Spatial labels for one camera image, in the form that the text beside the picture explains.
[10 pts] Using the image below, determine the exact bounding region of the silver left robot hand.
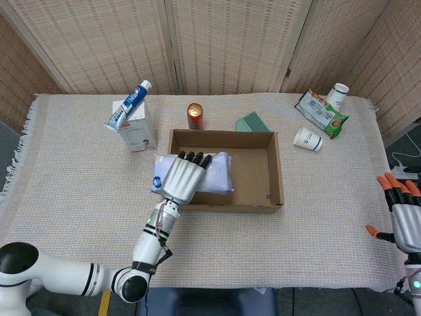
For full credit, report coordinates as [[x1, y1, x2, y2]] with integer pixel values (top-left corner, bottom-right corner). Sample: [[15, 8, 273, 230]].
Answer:
[[160, 150, 213, 204]]

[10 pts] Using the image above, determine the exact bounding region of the orange-tipped right robot hand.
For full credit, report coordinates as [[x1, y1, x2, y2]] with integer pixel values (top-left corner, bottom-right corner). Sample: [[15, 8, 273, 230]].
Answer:
[[365, 172, 421, 254]]

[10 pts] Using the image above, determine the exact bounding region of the blue and white tissue pack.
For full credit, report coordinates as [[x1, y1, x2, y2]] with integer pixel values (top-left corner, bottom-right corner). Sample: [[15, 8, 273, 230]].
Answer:
[[149, 151, 235, 195]]

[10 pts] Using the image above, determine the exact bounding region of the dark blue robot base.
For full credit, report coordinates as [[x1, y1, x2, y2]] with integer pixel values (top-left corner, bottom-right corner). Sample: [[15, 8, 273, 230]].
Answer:
[[136, 286, 277, 316]]

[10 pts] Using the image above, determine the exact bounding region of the white desk lamp box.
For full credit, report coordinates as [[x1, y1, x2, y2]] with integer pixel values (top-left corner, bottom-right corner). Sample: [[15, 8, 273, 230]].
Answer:
[[112, 99, 158, 153]]

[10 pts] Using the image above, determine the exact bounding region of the brown cardboard box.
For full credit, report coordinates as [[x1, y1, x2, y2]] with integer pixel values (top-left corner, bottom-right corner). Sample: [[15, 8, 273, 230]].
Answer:
[[167, 129, 285, 215]]

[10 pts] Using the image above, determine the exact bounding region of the white power strip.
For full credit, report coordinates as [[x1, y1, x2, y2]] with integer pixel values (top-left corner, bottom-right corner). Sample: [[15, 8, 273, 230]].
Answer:
[[393, 165, 419, 180]]

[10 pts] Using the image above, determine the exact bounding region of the orange drink can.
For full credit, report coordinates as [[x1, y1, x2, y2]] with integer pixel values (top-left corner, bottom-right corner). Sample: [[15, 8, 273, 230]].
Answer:
[[187, 103, 204, 131]]

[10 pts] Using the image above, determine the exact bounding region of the green hand brush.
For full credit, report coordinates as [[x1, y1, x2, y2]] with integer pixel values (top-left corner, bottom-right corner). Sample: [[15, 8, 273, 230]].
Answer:
[[234, 111, 270, 133]]

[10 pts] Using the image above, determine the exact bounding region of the blue and white toothpaste tube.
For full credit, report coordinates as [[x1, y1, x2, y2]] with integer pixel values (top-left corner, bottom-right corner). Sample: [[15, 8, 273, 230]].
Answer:
[[104, 80, 153, 132]]

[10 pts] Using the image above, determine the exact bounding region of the beige woven tablecloth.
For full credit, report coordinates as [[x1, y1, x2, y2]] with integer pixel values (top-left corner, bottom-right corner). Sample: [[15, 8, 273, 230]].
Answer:
[[0, 93, 410, 294]]

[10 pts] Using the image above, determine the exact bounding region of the white paper cup blue logo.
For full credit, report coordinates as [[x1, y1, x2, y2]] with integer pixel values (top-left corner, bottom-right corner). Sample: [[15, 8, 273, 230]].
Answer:
[[293, 126, 324, 153]]

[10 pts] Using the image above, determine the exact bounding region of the green snack bag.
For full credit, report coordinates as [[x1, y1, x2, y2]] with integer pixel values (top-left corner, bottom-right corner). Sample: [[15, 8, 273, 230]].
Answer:
[[293, 88, 350, 140]]

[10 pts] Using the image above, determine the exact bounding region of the white paper cup blue text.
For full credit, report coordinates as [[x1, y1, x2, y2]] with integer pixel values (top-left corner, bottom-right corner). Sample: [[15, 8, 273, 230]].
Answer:
[[325, 82, 349, 112]]

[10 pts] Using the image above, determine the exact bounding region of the woven folding screen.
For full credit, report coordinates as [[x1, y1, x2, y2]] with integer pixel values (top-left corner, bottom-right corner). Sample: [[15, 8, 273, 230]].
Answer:
[[0, 0, 421, 145]]

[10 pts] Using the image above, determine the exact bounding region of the white power cable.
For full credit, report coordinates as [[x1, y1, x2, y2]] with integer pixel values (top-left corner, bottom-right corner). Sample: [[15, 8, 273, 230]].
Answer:
[[391, 132, 421, 169]]

